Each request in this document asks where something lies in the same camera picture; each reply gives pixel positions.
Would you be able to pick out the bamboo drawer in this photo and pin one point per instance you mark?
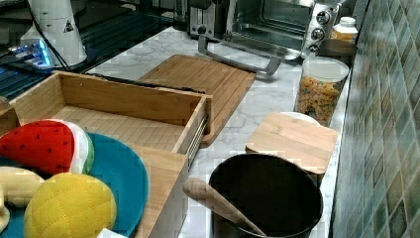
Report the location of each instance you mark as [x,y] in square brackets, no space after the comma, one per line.
[156,117]

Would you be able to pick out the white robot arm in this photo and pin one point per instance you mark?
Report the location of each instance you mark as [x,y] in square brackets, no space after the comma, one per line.
[54,29]

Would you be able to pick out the bamboo drawer cabinet box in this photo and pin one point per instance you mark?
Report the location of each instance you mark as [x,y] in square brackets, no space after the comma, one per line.
[163,191]

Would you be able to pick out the large bamboo cutting board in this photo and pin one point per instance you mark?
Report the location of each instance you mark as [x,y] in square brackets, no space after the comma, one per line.
[224,86]

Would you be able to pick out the container with bamboo lid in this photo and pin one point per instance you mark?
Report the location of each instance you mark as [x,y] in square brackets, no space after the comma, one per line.
[298,138]

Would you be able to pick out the silver toaster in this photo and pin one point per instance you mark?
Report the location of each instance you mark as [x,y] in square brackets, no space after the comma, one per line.
[208,18]

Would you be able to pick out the teal round plate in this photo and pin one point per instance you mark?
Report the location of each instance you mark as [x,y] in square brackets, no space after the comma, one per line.
[113,195]

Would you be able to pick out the black utensil pot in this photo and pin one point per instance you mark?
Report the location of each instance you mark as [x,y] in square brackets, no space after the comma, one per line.
[281,199]

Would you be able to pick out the silver toaster oven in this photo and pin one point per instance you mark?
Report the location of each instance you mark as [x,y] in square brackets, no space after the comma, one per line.
[280,30]

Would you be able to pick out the clear cereal jar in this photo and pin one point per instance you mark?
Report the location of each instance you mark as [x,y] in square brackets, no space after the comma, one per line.
[320,87]

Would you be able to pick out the plush watermelon slice toy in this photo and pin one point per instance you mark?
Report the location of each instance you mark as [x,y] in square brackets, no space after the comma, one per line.
[51,146]

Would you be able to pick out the orange bottle white cap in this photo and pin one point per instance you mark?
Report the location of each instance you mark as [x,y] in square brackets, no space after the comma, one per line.
[345,30]

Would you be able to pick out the yellow plush lemon toy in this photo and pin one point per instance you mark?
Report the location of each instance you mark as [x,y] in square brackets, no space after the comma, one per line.
[70,206]

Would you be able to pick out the cream plush toy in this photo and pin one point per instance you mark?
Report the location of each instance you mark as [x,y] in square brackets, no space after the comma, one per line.
[17,186]

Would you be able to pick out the wooden utensil handle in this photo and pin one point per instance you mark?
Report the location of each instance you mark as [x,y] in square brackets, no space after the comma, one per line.
[202,192]

